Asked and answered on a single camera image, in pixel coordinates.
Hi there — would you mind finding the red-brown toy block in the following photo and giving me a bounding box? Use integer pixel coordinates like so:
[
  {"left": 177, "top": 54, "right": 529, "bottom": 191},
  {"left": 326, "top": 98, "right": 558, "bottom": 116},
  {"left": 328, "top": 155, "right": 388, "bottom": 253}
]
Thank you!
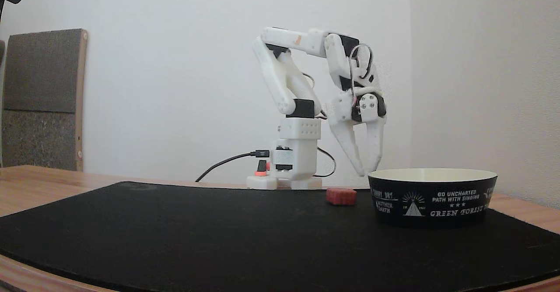
[{"left": 326, "top": 187, "right": 357, "bottom": 206}]

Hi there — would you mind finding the thick black power cable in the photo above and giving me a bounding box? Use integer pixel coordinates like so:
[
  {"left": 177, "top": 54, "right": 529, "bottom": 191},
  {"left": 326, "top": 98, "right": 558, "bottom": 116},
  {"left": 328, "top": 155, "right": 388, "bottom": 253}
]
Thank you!
[{"left": 195, "top": 150, "right": 271, "bottom": 183}]

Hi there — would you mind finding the navy printed paper bowl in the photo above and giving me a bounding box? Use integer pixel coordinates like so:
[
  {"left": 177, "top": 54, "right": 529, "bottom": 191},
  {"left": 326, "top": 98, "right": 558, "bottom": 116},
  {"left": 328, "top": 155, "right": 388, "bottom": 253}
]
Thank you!
[{"left": 367, "top": 168, "right": 498, "bottom": 229}]

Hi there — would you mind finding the black desk mat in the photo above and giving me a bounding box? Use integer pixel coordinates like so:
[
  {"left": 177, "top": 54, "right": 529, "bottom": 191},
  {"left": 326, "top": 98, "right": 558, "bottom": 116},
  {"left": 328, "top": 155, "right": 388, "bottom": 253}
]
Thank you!
[{"left": 0, "top": 181, "right": 560, "bottom": 292}]

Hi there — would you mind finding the red black wrist servo cable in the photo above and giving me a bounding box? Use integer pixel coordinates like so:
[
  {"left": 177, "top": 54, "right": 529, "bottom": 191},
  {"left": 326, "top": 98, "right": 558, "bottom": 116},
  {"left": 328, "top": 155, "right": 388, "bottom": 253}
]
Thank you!
[{"left": 348, "top": 43, "right": 374, "bottom": 109}]

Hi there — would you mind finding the thin base servo cable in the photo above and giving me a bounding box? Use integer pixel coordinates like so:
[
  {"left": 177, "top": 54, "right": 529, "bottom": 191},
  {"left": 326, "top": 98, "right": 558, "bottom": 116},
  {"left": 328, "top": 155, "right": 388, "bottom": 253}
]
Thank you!
[{"left": 313, "top": 146, "right": 337, "bottom": 178}]

